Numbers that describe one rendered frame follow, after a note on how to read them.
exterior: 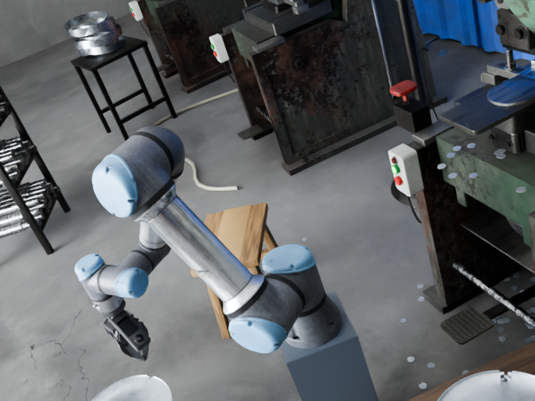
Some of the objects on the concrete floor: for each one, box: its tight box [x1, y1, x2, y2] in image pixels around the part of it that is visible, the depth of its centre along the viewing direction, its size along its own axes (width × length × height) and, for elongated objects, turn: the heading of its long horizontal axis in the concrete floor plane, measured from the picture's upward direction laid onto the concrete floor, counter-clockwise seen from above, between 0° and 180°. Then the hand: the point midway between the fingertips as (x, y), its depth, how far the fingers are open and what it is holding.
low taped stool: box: [190, 202, 279, 339], centre depth 231 cm, size 34×24×34 cm
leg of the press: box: [406, 120, 525, 315], centre depth 197 cm, size 92×12×90 cm, turn 139°
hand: (144, 358), depth 178 cm, fingers closed
